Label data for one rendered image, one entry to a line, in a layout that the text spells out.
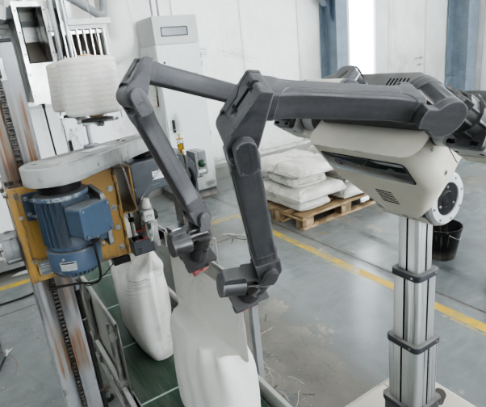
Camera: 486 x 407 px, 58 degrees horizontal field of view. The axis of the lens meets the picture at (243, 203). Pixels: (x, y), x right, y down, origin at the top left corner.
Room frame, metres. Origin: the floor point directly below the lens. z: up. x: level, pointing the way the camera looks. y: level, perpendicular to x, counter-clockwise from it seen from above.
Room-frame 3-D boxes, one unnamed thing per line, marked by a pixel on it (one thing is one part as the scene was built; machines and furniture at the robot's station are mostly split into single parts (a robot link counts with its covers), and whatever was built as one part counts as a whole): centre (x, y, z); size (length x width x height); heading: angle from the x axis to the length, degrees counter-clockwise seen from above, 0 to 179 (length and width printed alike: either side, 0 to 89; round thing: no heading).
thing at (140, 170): (1.65, 0.34, 1.21); 0.30 x 0.25 x 0.30; 31
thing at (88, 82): (1.31, 0.40, 1.61); 0.17 x 0.17 x 0.17
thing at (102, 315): (1.90, 0.80, 0.54); 1.05 x 0.02 x 0.41; 31
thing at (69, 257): (1.22, 0.52, 1.21); 0.15 x 0.15 x 0.25
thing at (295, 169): (4.24, -0.70, 0.56); 0.66 x 0.42 x 0.15; 121
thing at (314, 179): (4.40, -0.55, 0.44); 0.66 x 0.42 x 0.14; 25
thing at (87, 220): (1.17, 0.43, 1.25); 0.10 x 0.08 x 0.12; 146
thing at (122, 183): (1.53, 0.44, 1.26); 0.22 x 0.05 x 0.16; 31
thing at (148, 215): (1.44, 0.33, 1.14); 0.05 x 0.04 x 0.16; 121
